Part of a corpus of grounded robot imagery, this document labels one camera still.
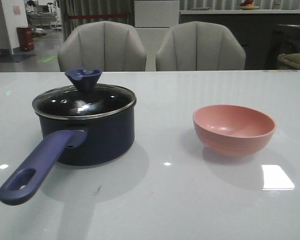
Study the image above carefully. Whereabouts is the left grey upholstered chair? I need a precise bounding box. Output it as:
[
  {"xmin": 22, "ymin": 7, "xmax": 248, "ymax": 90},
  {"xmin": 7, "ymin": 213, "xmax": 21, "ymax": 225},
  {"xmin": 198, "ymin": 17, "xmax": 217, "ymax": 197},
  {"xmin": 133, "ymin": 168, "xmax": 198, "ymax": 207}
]
[{"xmin": 57, "ymin": 21, "xmax": 147, "ymax": 72}]

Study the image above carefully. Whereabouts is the right grey upholstered chair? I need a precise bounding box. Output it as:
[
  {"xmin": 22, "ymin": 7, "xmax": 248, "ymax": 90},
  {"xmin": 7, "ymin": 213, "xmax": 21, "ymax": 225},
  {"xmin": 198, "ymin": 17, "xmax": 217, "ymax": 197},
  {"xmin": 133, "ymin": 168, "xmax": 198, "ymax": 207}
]
[{"xmin": 155, "ymin": 21, "xmax": 246, "ymax": 71}]

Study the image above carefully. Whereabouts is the fruit plate on counter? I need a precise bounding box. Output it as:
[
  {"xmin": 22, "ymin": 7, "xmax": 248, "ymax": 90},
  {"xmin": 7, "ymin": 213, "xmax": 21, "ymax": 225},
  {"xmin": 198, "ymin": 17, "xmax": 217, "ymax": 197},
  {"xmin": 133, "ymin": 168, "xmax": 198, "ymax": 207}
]
[{"xmin": 238, "ymin": 0, "xmax": 260, "ymax": 10}]

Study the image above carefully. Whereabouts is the pink plastic bowl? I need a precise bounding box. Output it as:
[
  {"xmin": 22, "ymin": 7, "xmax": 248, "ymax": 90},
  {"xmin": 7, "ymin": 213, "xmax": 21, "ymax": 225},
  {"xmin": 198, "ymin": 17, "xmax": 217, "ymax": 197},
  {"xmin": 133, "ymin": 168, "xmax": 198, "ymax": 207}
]
[{"xmin": 193, "ymin": 104, "xmax": 276, "ymax": 158}]

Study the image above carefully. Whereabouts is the red bin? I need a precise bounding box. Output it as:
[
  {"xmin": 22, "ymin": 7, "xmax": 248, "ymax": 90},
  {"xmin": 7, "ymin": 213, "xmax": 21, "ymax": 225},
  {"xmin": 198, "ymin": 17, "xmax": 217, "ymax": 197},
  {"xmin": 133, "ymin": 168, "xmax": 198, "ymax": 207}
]
[{"xmin": 16, "ymin": 26, "xmax": 35, "ymax": 52}]

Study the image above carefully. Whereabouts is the dark blue saucepan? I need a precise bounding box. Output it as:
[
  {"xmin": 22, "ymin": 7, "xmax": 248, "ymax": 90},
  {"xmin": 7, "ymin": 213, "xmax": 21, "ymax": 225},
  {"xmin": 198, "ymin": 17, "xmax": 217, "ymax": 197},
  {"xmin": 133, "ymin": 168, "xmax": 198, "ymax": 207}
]
[{"xmin": 0, "ymin": 106, "xmax": 135, "ymax": 206}]

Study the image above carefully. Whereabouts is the white drawer cabinet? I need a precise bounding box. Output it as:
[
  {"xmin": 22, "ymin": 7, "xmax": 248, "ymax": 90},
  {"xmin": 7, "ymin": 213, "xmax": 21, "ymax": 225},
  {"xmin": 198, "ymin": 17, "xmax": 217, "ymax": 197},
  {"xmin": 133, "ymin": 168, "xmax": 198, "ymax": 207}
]
[{"xmin": 134, "ymin": 0, "xmax": 180, "ymax": 72}]

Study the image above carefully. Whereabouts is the glass pot lid blue knob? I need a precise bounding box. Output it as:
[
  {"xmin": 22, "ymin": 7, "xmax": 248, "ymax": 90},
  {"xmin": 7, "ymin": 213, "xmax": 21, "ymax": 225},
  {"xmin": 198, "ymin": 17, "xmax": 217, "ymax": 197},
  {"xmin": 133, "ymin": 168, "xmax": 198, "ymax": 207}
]
[{"xmin": 32, "ymin": 68, "xmax": 137, "ymax": 120}]

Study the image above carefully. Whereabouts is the grey upholstered chair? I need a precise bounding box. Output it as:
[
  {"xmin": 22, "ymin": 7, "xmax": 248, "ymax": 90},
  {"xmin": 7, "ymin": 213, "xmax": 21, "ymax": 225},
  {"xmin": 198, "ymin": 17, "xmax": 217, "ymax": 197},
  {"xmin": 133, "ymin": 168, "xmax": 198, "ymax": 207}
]
[
  {"xmin": 155, "ymin": 21, "xmax": 246, "ymax": 71},
  {"xmin": 57, "ymin": 21, "xmax": 147, "ymax": 72}
]

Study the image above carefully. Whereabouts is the red barrier belt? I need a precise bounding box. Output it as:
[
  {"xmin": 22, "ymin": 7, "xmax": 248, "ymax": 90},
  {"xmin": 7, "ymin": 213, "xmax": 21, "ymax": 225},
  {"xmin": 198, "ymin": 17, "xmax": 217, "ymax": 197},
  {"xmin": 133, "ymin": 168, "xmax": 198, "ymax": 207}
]
[{"xmin": 67, "ymin": 12, "xmax": 129, "ymax": 20}]

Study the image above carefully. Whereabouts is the dark glossy side table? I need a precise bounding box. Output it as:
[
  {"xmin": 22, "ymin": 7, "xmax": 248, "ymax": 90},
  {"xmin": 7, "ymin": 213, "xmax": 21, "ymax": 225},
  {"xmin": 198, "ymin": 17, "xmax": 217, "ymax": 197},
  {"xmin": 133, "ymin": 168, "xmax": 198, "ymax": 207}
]
[{"xmin": 264, "ymin": 24, "xmax": 300, "ymax": 70}]

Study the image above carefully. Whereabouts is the dark sideboard counter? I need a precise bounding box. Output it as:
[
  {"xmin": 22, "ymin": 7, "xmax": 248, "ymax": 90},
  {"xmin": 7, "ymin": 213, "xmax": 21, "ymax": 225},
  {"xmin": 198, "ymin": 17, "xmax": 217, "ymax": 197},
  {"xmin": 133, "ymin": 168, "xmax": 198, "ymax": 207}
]
[{"xmin": 179, "ymin": 9, "xmax": 300, "ymax": 70}]

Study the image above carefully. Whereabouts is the metal rack in background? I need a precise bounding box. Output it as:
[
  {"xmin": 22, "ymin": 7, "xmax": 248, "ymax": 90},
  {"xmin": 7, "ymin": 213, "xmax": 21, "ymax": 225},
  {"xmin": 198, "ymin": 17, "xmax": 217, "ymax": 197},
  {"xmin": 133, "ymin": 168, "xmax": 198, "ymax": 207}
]
[{"xmin": 24, "ymin": 0, "xmax": 62, "ymax": 31}]

